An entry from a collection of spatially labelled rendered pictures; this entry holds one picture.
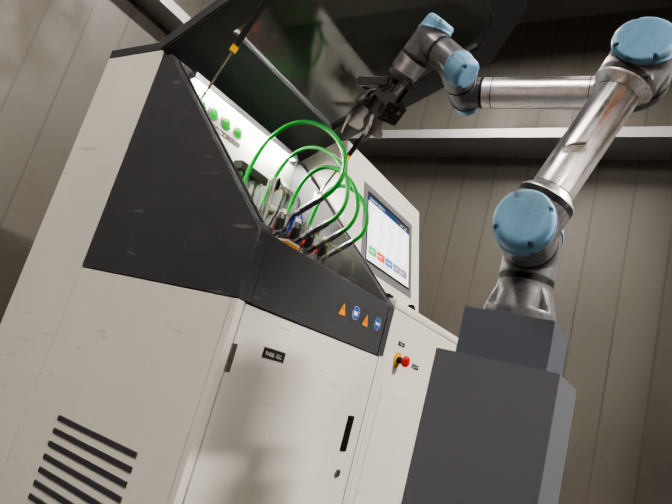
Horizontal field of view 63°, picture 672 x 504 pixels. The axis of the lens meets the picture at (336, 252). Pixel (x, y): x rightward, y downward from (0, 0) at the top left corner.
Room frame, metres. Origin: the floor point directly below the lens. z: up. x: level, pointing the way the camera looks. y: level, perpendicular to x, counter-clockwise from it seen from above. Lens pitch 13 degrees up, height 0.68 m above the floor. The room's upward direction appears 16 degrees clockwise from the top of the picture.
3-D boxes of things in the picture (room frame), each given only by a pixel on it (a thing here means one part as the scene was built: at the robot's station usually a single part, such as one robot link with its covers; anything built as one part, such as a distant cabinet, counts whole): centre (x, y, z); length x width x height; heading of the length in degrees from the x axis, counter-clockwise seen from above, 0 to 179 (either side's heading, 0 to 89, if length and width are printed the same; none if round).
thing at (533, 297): (1.16, -0.41, 0.95); 0.15 x 0.15 x 0.10
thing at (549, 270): (1.15, -0.41, 1.07); 0.13 x 0.12 x 0.14; 152
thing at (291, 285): (1.46, -0.01, 0.87); 0.62 x 0.04 x 0.16; 145
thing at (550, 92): (1.17, -0.39, 1.46); 0.49 x 0.11 x 0.12; 62
